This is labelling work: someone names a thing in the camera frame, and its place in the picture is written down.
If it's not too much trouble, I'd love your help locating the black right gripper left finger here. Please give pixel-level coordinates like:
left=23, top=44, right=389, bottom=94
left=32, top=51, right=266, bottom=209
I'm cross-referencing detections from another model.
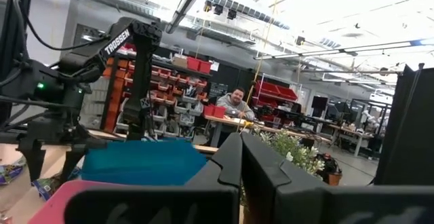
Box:
left=64, top=132, right=243, bottom=224

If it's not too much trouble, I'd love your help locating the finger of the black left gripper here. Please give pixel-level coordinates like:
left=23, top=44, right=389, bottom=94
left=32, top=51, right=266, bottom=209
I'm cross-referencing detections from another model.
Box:
left=16, top=138, right=47, bottom=183
left=60, top=137, right=108, bottom=184

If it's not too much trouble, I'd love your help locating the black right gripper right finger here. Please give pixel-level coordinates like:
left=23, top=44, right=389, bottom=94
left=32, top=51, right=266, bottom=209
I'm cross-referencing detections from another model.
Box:
left=241, top=132, right=434, bottom=224

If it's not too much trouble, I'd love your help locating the brown flower pot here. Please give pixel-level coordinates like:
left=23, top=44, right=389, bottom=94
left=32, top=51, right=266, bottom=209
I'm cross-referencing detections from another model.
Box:
left=326, top=172, right=343, bottom=187

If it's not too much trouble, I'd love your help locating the pink-red plastic bin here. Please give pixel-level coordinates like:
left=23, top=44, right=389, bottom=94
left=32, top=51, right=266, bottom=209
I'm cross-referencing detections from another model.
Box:
left=28, top=179, right=115, bottom=224

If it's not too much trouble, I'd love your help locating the small green potted plant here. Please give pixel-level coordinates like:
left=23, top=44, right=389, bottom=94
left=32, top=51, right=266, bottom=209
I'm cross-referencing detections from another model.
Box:
left=239, top=128, right=326, bottom=214

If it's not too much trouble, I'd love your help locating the blue plastic bin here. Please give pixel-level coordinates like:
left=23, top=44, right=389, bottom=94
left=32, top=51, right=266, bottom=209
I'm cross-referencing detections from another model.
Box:
left=81, top=140, right=208, bottom=186

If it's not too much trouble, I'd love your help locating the wooden workbench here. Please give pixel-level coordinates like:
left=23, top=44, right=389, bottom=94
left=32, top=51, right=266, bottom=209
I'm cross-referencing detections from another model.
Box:
left=205, top=114, right=332, bottom=147

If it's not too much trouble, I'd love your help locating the person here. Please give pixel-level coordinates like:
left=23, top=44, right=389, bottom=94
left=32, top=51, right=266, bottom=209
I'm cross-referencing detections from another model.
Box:
left=216, top=87, right=256, bottom=149

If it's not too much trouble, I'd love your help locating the black monitor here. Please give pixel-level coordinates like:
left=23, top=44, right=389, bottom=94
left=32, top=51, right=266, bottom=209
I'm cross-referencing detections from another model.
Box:
left=311, top=96, right=329, bottom=117

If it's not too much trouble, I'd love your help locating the rack of red bins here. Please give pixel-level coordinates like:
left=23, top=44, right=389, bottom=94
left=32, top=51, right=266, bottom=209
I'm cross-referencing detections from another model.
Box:
left=252, top=79, right=299, bottom=109

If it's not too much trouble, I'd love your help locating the shelf rack with parts bins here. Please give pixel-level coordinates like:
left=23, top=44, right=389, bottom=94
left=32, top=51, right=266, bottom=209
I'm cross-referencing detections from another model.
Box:
left=100, top=45, right=213, bottom=141

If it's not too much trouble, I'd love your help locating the black divider screen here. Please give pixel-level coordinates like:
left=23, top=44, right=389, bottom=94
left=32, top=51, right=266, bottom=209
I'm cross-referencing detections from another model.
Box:
left=374, top=62, right=434, bottom=186

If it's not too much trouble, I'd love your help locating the long ceiling light strip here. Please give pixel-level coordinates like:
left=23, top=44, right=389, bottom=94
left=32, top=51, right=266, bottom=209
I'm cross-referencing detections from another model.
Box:
left=254, top=39, right=434, bottom=60

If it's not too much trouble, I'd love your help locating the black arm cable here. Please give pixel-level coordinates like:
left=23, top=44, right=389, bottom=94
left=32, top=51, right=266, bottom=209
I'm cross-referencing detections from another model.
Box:
left=12, top=0, right=110, bottom=52

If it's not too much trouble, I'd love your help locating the yellow hanging cable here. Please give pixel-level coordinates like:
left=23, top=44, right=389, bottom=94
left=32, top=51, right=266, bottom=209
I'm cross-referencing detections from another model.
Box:
left=237, top=0, right=284, bottom=134

